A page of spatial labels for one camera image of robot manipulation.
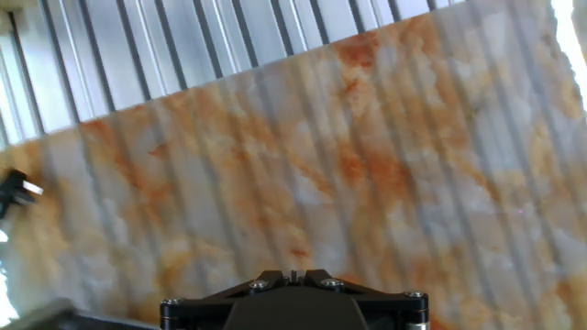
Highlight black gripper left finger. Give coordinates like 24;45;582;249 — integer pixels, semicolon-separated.
159;269;294;330

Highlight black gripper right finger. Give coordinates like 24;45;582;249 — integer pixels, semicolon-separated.
296;269;431;330

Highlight orange marble patterned mat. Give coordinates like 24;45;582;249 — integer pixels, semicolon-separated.
0;0;587;330

